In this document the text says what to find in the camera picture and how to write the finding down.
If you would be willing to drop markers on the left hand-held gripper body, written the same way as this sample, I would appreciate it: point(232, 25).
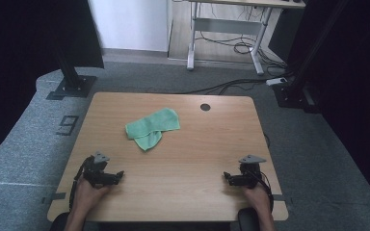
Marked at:
point(96, 171)

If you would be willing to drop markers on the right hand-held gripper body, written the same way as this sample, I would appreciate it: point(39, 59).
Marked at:
point(249, 176)

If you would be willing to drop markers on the green microfibre cloth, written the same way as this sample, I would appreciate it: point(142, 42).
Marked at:
point(152, 125)

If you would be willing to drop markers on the person's right hand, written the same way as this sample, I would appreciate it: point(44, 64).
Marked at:
point(259, 199)

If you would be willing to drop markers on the person's left hand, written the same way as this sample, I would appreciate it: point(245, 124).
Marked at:
point(86, 195)

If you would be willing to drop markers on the black chair armrest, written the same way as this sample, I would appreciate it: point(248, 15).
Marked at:
point(247, 221)
point(59, 223)

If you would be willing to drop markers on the grey tape strip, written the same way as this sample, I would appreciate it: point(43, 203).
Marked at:
point(56, 196)
point(285, 198)

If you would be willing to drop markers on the black tape floor marking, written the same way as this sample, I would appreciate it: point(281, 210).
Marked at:
point(67, 125)

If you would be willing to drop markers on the black metal stand with base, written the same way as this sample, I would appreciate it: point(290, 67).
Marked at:
point(72, 85)
point(294, 93)

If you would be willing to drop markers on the white power strip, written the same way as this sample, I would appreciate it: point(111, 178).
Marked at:
point(277, 81)

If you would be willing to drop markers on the black curtain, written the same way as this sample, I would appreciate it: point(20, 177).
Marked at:
point(359, 80)
point(19, 48)

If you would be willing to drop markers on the dark cabinet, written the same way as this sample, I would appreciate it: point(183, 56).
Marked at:
point(282, 32)

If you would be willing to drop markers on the white metal desk frame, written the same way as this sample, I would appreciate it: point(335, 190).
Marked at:
point(224, 25)

